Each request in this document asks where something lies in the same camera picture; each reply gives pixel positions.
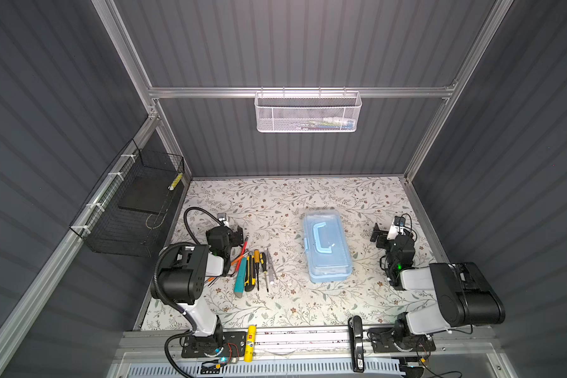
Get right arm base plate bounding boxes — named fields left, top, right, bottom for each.
left=366, top=327, right=436, bottom=353

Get yellow black utility knife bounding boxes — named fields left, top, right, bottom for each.
left=244, top=252, right=256, bottom=292

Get clear handle screwdriver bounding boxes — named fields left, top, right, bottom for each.
left=266, top=249, right=277, bottom=284

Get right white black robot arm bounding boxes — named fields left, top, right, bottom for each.
left=368, top=219, right=506, bottom=352

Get white perforated cable tray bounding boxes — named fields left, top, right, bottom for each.
left=122, top=358, right=407, bottom=378

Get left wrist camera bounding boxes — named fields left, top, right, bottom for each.
left=217, top=213, right=230, bottom=227

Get red pencil tool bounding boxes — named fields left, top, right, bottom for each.
left=231, top=236, right=249, bottom=274

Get black wire side basket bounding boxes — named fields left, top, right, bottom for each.
left=70, top=143, right=185, bottom=258

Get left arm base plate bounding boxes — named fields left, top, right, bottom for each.
left=180, top=331, right=247, bottom=358

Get white wire wall basket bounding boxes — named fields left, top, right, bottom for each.
left=254, top=91, right=362, bottom=133

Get orange pen tool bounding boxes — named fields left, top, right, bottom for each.
left=206, top=253, right=247, bottom=284

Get aluminium front rail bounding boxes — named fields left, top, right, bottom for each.
left=115, top=325, right=501, bottom=361

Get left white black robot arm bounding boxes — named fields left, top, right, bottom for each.
left=150, top=206, right=245, bottom=343

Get teal utility knife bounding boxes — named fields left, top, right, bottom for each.
left=234, top=257, right=247, bottom=298

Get orange handle screwdriver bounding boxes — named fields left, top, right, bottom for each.
left=254, top=250, right=261, bottom=291

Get blue plastic tool box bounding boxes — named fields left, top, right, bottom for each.
left=302, top=209, right=353, bottom=284

